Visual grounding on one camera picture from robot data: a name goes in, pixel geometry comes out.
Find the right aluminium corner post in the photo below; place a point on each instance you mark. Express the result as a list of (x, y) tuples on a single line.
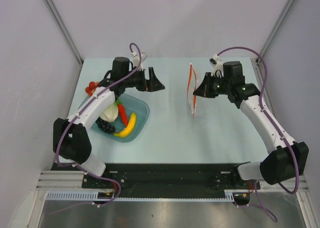
[(277, 26)]

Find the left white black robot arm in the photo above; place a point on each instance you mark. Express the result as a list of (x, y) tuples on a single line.
[(70, 136)]

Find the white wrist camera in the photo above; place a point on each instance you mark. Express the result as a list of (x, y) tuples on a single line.
[(217, 65), (136, 59)]

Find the teal transparent plastic tray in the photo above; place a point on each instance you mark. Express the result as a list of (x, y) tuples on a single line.
[(132, 105)]

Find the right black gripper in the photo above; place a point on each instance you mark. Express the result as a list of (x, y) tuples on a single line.
[(204, 89)]

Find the clear zip bag red zipper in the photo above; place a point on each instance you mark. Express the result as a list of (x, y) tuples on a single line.
[(191, 87)]

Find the yellow banana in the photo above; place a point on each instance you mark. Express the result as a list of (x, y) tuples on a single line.
[(130, 127)]

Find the left aluminium corner post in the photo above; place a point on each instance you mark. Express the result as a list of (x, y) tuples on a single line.
[(63, 30)]

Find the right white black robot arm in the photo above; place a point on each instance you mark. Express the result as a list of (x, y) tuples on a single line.
[(286, 157)]

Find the red orange carrot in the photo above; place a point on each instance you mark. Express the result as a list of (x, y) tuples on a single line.
[(122, 114)]

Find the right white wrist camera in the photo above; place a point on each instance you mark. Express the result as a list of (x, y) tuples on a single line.
[(217, 65)]

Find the white slotted cable duct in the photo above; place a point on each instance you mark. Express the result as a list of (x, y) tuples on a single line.
[(103, 196)]

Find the aluminium corner post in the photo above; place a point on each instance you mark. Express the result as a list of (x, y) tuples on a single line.
[(277, 26), (63, 30)]

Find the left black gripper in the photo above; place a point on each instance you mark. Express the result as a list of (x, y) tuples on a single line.
[(152, 84)]

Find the dark purple grape bunch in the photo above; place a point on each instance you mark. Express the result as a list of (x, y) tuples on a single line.
[(105, 126)]

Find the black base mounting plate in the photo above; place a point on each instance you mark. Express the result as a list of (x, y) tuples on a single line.
[(172, 181)]

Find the red cherry bunch with leaf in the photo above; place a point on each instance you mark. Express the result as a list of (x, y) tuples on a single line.
[(90, 89)]

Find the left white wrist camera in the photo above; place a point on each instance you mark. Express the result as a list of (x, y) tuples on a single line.
[(136, 59)]

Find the aluminium frame rail front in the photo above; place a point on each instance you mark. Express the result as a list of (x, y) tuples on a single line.
[(72, 180)]

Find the green white lettuce head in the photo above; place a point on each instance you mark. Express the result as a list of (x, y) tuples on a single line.
[(110, 114)]

